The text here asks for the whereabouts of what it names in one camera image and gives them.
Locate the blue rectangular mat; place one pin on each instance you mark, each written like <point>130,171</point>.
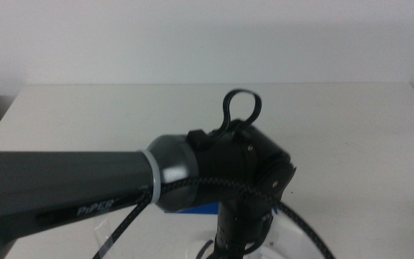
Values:
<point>201,209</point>

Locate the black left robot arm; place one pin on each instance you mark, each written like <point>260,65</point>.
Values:
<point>67,180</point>

